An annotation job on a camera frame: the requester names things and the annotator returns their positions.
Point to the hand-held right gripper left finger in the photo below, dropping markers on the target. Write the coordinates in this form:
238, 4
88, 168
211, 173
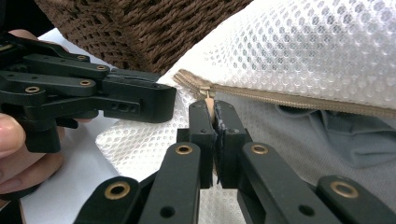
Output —
202, 140

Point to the brown wicker basket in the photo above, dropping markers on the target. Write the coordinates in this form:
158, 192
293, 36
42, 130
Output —
140, 31

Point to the white mesh laundry bag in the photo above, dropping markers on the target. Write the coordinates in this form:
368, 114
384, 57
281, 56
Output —
295, 46

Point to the light blue garment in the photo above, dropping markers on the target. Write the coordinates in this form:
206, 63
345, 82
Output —
311, 146

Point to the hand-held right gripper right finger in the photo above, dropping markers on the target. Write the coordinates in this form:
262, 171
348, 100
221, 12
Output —
232, 146

